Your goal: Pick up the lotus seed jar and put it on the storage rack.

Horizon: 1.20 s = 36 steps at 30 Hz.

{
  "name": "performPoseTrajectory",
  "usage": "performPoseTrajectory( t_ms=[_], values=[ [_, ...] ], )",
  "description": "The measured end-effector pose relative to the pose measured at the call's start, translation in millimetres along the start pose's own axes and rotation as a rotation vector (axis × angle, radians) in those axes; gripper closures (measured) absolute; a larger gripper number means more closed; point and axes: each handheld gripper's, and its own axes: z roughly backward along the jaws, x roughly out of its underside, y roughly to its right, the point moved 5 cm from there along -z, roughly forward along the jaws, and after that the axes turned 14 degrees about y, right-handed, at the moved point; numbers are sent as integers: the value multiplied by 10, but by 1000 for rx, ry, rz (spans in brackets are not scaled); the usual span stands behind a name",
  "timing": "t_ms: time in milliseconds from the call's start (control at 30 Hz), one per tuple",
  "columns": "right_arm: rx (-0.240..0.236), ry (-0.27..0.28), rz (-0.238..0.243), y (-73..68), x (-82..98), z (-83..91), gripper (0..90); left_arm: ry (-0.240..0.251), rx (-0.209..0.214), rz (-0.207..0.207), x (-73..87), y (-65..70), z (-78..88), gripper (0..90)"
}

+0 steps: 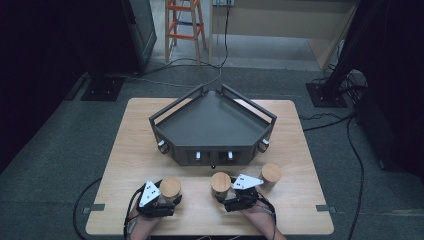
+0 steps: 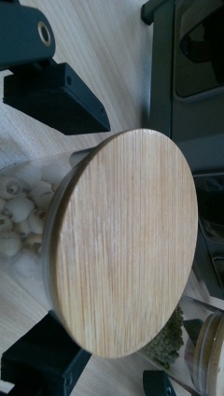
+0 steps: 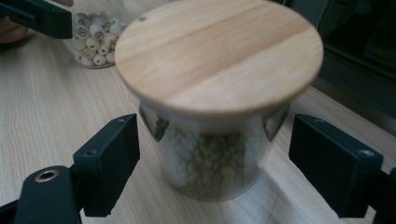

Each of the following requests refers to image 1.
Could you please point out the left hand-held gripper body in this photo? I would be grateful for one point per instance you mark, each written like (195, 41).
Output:
(154, 208)

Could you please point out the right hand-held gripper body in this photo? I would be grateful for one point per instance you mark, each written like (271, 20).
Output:
(241, 199)

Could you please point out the glass jar with white beans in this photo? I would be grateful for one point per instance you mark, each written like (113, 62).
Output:
(170, 186)

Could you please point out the glass jar with green contents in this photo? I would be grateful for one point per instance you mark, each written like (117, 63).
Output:
(220, 182)

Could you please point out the glass jar with brown contents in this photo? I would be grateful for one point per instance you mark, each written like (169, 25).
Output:
(271, 173)

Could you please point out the dark grey corner rack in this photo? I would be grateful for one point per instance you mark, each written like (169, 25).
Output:
(213, 123)

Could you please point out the person's left hand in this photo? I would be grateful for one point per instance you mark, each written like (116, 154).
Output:
(144, 221)

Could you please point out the person's right hand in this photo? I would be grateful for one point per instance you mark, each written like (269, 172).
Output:
(255, 213)

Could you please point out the black stand base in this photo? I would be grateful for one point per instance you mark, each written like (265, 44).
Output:
(103, 88)
(325, 96)

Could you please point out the wooden step ladder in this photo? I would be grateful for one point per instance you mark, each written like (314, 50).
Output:
(185, 26)

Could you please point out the black equipment case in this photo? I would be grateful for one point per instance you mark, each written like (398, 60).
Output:
(393, 133)

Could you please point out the light wooden cabinet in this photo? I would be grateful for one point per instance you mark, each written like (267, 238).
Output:
(283, 20)

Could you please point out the white power strip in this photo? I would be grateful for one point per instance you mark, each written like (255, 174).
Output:
(223, 2)

